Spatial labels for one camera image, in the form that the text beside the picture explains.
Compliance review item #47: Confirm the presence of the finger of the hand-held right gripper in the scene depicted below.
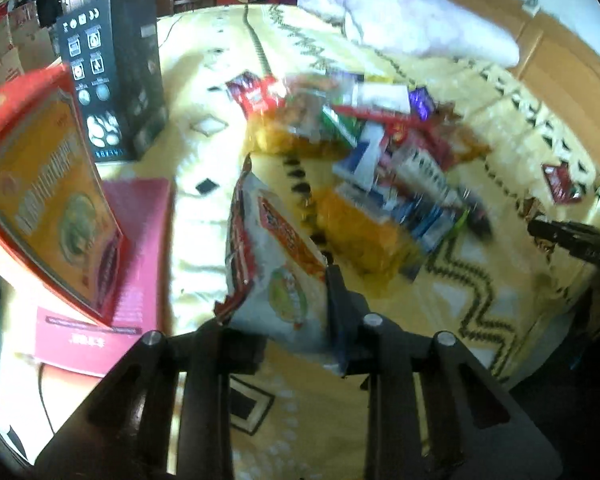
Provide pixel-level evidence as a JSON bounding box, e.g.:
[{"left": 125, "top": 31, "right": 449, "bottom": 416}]
[{"left": 527, "top": 217, "right": 600, "bottom": 265}]

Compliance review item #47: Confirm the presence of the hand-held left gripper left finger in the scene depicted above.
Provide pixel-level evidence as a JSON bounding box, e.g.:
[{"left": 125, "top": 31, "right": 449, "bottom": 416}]
[{"left": 34, "top": 320, "right": 268, "bottom": 480}]

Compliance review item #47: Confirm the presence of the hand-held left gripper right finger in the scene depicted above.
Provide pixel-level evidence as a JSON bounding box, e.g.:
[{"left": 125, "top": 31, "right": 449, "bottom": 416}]
[{"left": 324, "top": 262, "right": 563, "bottom": 480}]

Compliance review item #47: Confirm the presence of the white rice cracker bag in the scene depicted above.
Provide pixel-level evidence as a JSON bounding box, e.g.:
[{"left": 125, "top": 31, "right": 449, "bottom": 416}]
[{"left": 215, "top": 155, "right": 348, "bottom": 376}]

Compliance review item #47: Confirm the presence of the pile of snack packets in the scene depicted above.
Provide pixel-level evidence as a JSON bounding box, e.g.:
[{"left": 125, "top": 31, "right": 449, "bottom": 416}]
[{"left": 225, "top": 70, "right": 493, "bottom": 286}]

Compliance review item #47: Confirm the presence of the red snack packet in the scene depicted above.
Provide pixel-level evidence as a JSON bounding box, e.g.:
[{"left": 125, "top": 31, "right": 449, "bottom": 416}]
[{"left": 541, "top": 162, "right": 584, "bottom": 206}]

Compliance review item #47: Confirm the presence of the pink flat box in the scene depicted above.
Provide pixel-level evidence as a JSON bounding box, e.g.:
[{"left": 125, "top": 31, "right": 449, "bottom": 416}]
[{"left": 34, "top": 177, "right": 177, "bottom": 378}]

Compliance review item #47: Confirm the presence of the wooden headboard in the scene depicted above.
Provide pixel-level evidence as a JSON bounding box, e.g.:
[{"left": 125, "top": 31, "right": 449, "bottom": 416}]
[{"left": 442, "top": 0, "right": 600, "bottom": 163}]

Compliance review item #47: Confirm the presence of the white pillow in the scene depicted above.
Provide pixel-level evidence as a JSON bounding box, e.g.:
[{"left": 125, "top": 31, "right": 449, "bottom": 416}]
[{"left": 297, "top": 0, "right": 522, "bottom": 68}]

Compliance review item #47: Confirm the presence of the red orange box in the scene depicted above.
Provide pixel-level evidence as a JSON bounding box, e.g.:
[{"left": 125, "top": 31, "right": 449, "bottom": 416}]
[{"left": 0, "top": 64, "right": 126, "bottom": 328}]

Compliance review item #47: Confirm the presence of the black printed box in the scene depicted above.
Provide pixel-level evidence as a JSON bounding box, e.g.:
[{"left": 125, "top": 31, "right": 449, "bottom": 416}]
[{"left": 56, "top": 0, "right": 170, "bottom": 163}]

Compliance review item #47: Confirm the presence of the small cardboard box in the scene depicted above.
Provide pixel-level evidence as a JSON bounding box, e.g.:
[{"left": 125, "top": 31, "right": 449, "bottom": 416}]
[{"left": 0, "top": 1, "right": 42, "bottom": 57}]

